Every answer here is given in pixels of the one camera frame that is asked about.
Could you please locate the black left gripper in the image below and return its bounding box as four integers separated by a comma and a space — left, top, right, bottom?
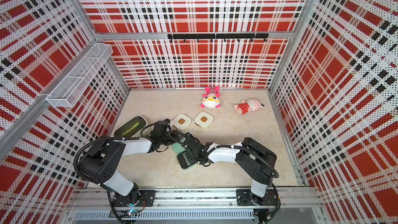
160, 130, 184, 146

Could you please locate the green nail kit case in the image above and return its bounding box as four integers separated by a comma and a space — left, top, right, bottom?
172, 143, 197, 170

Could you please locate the cream nail kit case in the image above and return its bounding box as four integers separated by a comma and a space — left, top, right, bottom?
173, 114, 192, 131
194, 112, 214, 128

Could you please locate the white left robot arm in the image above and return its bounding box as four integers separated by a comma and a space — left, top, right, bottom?
73, 119, 183, 206

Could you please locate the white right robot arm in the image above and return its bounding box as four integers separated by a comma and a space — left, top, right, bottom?
176, 135, 279, 206

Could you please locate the green oval tray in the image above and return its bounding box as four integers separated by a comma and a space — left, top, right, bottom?
114, 116, 148, 138

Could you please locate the pink owl plush toy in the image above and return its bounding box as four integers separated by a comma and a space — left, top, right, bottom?
201, 86, 221, 109

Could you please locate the pink strawberry plush toy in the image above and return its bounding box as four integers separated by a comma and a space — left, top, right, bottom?
233, 99, 264, 115

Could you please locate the clear wall shelf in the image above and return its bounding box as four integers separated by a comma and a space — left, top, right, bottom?
46, 43, 113, 108

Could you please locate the black hook rail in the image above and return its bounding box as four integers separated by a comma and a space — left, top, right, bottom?
167, 33, 269, 41

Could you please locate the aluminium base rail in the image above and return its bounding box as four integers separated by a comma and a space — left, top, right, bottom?
62, 187, 329, 224

